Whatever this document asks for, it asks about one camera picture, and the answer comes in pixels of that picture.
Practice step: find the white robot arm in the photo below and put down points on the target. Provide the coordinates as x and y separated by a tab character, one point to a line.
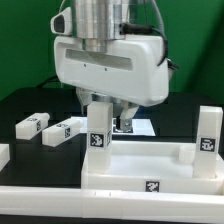
107	57

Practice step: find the white left side block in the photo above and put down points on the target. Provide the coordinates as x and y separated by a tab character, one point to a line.
4	155

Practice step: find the white sheet with markers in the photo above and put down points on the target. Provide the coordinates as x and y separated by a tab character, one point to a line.
140	127

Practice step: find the white front rail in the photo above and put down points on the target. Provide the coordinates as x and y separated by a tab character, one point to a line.
111	204

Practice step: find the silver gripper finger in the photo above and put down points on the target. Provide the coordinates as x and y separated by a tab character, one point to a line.
84	97
128	112

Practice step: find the white desk tabletop tray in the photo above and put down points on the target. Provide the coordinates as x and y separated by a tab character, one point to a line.
164	167

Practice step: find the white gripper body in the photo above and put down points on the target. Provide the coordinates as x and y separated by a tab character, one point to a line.
104	50

